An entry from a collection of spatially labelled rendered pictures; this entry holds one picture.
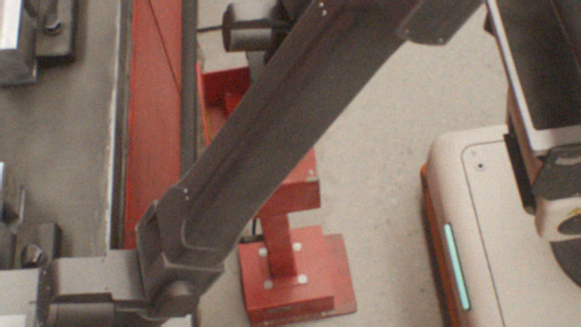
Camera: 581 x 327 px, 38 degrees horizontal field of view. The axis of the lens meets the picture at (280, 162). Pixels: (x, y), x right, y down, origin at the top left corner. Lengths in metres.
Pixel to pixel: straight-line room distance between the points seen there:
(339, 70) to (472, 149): 1.34
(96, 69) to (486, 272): 0.89
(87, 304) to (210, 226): 0.15
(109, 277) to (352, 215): 1.38
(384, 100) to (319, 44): 1.70
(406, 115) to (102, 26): 1.08
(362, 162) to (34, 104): 1.06
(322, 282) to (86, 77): 0.83
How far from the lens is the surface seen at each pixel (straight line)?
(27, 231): 1.19
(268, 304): 1.91
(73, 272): 0.77
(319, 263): 1.93
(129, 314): 0.80
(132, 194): 1.34
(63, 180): 1.24
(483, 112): 2.26
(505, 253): 1.80
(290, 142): 0.61
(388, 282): 2.05
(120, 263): 0.78
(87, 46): 1.34
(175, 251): 0.70
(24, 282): 1.06
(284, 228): 1.64
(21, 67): 1.29
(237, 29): 1.16
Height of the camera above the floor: 1.95
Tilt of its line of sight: 64 degrees down
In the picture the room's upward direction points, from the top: 8 degrees counter-clockwise
